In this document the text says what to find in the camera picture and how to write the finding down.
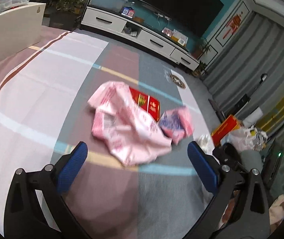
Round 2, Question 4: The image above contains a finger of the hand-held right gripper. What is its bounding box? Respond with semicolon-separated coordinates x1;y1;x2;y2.
212;143;243;173

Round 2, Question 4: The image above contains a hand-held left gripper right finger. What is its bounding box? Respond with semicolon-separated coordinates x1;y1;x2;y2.
182;141;273;239

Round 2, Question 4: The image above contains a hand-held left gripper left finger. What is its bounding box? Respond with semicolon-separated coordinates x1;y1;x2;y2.
4;141;92;239

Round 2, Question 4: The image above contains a small pink purple packet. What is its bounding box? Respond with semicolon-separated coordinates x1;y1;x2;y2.
158;107;195;145

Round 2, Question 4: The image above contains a large pink plastic wrapper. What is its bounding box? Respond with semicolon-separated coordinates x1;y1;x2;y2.
87;81;173;167

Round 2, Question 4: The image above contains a red gold cardboard box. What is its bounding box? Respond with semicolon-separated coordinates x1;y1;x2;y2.
129;87;161;122

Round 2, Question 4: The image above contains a person's right forearm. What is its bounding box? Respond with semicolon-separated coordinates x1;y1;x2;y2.
268;194;284;232

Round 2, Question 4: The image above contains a full white plastic bag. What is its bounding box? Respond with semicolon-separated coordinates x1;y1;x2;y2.
222;126;253;152

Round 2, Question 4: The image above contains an orange shopping bag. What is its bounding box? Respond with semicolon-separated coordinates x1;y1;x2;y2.
211;115;243;147

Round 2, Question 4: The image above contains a white upright panel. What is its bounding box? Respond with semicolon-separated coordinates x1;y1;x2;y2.
243;107;264;126

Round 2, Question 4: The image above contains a black upright vacuum cleaner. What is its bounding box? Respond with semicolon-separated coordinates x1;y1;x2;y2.
233;73;268;116

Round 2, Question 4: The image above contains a grey curtain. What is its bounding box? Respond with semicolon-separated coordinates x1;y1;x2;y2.
203;12;284;150

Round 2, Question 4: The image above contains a small potted floor plant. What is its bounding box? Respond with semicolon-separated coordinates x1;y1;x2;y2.
193;61;208;77

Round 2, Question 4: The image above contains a potted plant in brown pot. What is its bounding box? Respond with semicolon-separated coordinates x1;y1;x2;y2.
193;38;211;59

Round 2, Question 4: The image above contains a white desk calendar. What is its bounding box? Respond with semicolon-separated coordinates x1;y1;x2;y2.
173;29;188;46

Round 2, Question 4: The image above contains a white television cabinet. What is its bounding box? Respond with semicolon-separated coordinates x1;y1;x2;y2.
81;5;199;71

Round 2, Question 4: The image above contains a large black television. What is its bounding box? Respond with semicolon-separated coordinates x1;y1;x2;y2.
113;0;224;39

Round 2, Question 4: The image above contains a leafy plant in black planter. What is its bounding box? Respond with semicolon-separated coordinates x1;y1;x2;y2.
50;0;89;30

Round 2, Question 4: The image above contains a blue red small box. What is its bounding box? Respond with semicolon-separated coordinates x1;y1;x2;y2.
121;6;135;18

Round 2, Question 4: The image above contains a clear storage box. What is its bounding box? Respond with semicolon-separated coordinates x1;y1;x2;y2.
92;0;129;13

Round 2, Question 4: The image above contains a red knot wall decoration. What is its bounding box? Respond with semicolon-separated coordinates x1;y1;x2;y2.
222;11;244;40

